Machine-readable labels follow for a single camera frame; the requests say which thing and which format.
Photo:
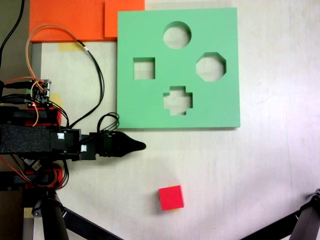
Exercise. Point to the red square block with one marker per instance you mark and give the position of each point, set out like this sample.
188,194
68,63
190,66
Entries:
171,198

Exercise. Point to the green shape hole board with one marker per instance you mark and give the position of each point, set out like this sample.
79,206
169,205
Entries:
140,37

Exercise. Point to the orange flat block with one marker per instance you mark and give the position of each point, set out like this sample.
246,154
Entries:
70,17

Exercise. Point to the yellow tape piece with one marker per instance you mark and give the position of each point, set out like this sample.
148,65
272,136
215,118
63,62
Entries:
57,100
71,47
28,213

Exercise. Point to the small circuit board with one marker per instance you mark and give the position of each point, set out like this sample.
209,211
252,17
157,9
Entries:
40,93

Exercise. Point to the black tripod brace strut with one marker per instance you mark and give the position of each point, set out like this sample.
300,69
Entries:
82,227
282,225

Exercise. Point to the black tripod leg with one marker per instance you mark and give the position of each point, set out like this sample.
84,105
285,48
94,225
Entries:
53,225
307,225

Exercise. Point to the red base mount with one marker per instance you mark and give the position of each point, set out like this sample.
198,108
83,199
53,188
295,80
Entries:
59,117
58,175

